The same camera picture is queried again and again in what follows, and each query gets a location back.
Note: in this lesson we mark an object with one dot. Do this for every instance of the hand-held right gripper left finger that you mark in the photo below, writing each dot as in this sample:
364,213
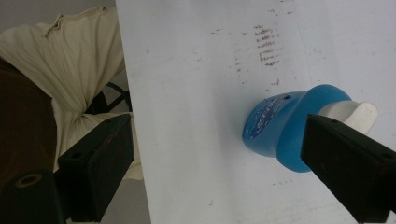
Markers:
93,168

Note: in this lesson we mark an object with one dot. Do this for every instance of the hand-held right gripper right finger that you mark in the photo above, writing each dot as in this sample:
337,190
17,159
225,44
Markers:
351,168

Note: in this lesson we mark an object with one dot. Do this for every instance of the blue bottle with white cap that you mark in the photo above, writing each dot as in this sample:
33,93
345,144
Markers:
280,127

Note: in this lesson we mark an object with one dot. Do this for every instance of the dark brown cloth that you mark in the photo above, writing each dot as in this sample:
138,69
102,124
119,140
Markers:
21,124

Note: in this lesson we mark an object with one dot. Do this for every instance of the cream cloth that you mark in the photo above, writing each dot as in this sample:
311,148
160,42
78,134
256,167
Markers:
71,62

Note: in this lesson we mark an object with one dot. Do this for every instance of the black metal frame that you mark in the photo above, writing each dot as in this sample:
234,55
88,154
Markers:
95,106

